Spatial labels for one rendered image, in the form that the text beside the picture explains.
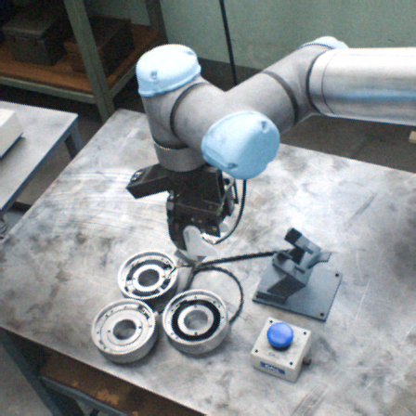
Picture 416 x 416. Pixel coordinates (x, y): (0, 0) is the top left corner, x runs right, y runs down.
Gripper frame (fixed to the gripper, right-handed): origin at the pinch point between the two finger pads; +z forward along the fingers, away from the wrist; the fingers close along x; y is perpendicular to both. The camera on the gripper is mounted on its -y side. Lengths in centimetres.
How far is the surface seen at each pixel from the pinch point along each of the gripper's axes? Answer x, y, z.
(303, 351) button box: -6.9, 19.8, 9.5
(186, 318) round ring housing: -6.4, -0.4, 11.0
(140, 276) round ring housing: -1.2, -11.9, 11.0
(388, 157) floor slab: 129, 6, 93
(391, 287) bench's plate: 11.5, 28.9, 13.3
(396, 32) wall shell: 155, 0, 55
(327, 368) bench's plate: -6.3, 23.4, 13.3
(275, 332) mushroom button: -7.3, 15.7, 5.8
